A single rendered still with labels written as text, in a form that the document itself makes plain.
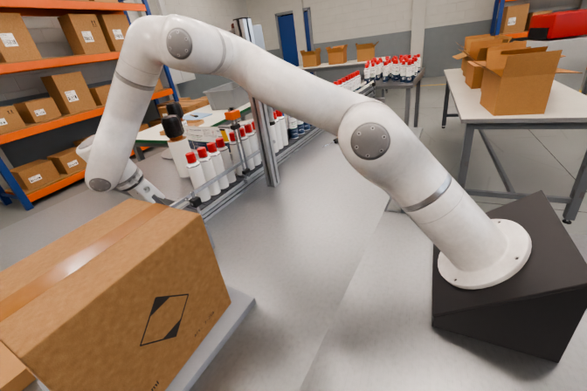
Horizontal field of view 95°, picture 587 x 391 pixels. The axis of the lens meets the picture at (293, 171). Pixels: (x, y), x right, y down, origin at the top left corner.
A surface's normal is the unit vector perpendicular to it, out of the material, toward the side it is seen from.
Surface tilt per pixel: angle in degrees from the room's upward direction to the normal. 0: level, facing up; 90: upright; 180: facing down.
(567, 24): 90
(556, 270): 41
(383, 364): 0
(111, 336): 90
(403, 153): 102
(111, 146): 73
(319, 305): 0
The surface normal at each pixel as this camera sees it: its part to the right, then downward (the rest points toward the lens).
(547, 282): -0.69, -0.73
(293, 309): -0.14, -0.89
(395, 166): 0.24, 0.66
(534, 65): -0.27, 0.59
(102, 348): 0.88, 0.09
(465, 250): -0.37, 0.41
